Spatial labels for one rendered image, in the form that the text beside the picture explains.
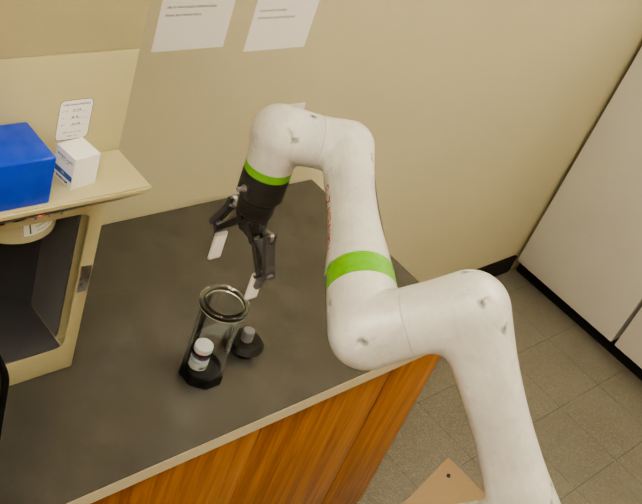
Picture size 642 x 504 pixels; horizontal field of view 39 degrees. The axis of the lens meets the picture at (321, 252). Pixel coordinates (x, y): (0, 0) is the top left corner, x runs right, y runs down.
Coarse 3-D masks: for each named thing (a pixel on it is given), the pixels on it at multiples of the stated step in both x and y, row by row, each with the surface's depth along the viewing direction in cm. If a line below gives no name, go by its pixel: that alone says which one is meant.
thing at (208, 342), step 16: (208, 288) 193; (224, 288) 195; (208, 304) 189; (224, 304) 197; (240, 304) 195; (208, 320) 190; (192, 336) 196; (208, 336) 192; (224, 336) 192; (192, 352) 197; (208, 352) 194; (224, 352) 196; (192, 368) 198; (208, 368) 197
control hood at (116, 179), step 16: (112, 160) 158; (96, 176) 153; (112, 176) 154; (128, 176) 156; (64, 192) 147; (80, 192) 148; (96, 192) 149; (112, 192) 151; (128, 192) 153; (144, 192) 156; (32, 208) 141; (48, 208) 143; (64, 208) 146
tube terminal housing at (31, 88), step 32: (0, 64) 134; (32, 64) 138; (64, 64) 142; (96, 64) 146; (128, 64) 150; (0, 96) 138; (32, 96) 142; (64, 96) 146; (96, 96) 150; (128, 96) 155; (32, 128) 146; (96, 128) 155; (96, 224) 170; (64, 320) 187; (64, 352) 190
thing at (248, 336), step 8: (240, 328) 215; (248, 328) 211; (240, 336) 212; (248, 336) 210; (256, 336) 214; (240, 344) 210; (248, 344) 211; (256, 344) 212; (232, 352) 212; (240, 352) 209; (248, 352) 210; (256, 352) 211
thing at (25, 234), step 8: (32, 224) 163; (40, 224) 165; (48, 224) 167; (0, 232) 161; (8, 232) 161; (16, 232) 162; (24, 232) 162; (32, 232) 164; (40, 232) 165; (48, 232) 167; (0, 240) 161; (8, 240) 162; (16, 240) 162; (24, 240) 163; (32, 240) 164
